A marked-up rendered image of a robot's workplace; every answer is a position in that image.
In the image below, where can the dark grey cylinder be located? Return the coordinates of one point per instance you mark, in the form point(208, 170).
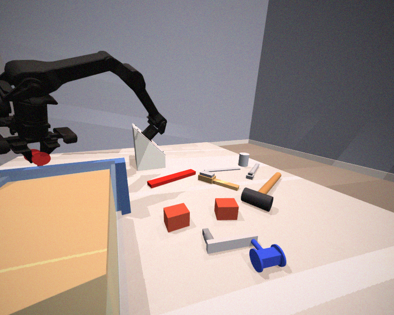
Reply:
point(243, 159)

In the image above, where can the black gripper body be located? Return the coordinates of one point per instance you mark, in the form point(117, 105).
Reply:
point(31, 132)

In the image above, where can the grey crank handle with blue knob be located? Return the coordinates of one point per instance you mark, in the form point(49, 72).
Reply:
point(260, 258)

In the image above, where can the black mallet with wooden handle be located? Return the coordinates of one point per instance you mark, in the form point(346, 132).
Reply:
point(260, 198)

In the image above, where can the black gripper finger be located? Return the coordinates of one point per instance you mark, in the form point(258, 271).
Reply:
point(44, 147)
point(27, 153)

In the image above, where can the orange-red box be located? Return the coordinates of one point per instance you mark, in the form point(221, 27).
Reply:
point(226, 209)
point(176, 217)

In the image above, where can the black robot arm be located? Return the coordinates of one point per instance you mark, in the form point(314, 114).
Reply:
point(34, 80)

